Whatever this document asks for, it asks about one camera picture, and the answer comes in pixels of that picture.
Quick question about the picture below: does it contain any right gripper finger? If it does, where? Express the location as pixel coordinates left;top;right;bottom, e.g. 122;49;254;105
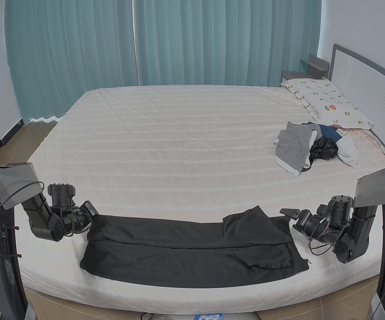
280;208;301;220

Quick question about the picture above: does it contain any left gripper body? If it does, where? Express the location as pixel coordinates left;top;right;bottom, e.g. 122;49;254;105
73;200;99;232

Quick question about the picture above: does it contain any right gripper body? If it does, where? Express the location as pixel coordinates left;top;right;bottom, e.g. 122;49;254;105
292;209;320;239

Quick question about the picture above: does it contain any black T-shirt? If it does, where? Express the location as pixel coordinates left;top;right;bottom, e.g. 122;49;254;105
79;205;311;288

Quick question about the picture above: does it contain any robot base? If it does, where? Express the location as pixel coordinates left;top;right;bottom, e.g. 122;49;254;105
143;311;258;320

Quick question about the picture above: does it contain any pile of clothes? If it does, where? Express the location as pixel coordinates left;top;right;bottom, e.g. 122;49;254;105
274;121;359;178

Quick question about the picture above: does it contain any bed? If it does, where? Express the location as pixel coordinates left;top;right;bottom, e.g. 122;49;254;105
16;44;385;312

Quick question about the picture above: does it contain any white printed pillow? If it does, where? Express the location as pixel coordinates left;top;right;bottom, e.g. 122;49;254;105
281;78;373;130

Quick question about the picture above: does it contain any grey bedside table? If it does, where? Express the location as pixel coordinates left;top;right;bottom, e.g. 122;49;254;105
282;54;329;80

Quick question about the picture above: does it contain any blue-green curtain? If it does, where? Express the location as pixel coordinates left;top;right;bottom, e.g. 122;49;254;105
6;0;140;121
134;0;323;87

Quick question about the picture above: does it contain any black cable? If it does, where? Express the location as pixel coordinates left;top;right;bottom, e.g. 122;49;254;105
307;235;336;256
0;181;45;272
64;224;91;237

